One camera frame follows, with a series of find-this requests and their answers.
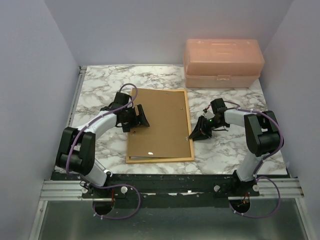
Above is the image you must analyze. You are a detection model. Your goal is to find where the aluminium extrusion rail left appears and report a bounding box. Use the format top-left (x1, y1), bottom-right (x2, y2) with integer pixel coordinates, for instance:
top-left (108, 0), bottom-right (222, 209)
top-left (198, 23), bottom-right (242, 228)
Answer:
top-left (66, 66), bottom-right (88, 127)

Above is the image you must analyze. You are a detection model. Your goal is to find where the brown cardboard backing board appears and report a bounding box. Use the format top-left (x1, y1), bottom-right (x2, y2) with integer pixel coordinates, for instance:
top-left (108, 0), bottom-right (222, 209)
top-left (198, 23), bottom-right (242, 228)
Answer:
top-left (126, 87), bottom-right (193, 159)

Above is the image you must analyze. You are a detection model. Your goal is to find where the aluminium extrusion rail front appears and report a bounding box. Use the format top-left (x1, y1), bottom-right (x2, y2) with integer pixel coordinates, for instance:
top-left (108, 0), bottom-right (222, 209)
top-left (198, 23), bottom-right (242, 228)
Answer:
top-left (40, 178), bottom-right (305, 201)

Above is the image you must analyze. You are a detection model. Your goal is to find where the orange wooden picture frame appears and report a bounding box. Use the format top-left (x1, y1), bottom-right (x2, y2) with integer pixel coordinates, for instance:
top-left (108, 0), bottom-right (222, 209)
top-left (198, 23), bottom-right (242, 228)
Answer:
top-left (125, 87), bottom-right (196, 165)

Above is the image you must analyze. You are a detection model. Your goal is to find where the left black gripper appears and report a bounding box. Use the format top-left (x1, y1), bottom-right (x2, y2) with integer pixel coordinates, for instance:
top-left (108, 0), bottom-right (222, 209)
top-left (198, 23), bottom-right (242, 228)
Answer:
top-left (122, 104), bottom-right (150, 133)

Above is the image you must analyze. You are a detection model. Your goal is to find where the aluminium extrusion rail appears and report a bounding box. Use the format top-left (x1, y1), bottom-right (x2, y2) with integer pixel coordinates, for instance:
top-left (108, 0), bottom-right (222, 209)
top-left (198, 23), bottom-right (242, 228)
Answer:
top-left (66, 66), bottom-right (88, 127)
top-left (40, 178), bottom-right (305, 201)

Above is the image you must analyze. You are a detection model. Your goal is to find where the pink translucent plastic box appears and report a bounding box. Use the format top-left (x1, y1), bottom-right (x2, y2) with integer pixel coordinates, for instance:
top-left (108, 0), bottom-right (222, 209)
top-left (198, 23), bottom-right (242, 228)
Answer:
top-left (183, 39), bottom-right (265, 89)

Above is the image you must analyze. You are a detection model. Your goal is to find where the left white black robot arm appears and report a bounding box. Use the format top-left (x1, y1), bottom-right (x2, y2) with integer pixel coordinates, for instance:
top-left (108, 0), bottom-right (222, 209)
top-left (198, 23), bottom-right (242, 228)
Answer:
top-left (55, 91), bottom-right (150, 198)

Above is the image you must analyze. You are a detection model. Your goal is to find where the silver ratchet wrench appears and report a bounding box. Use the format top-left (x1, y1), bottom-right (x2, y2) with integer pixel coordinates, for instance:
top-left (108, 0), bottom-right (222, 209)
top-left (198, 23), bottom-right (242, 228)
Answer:
top-left (103, 169), bottom-right (113, 177)

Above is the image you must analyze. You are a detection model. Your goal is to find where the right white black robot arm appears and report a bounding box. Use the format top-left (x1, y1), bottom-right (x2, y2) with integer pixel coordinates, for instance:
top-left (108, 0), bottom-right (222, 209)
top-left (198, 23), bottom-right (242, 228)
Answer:
top-left (188, 98), bottom-right (284, 196)

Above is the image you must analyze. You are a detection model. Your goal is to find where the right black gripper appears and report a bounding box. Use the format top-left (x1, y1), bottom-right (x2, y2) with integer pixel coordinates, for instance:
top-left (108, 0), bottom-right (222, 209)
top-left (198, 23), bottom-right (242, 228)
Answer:
top-left (189, 115), bottom-right (225, 142)

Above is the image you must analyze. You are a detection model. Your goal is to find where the sunset landscape photo print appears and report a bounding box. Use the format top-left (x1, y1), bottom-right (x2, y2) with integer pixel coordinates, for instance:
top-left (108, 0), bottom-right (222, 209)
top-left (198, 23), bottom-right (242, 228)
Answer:
top-left (129, 156), bottom-right (159, 160)

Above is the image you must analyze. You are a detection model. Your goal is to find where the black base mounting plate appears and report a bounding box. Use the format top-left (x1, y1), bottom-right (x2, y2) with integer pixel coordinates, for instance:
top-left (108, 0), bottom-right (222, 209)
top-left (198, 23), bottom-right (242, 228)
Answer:
top-left (82, 174), bottom-right (260, 208)

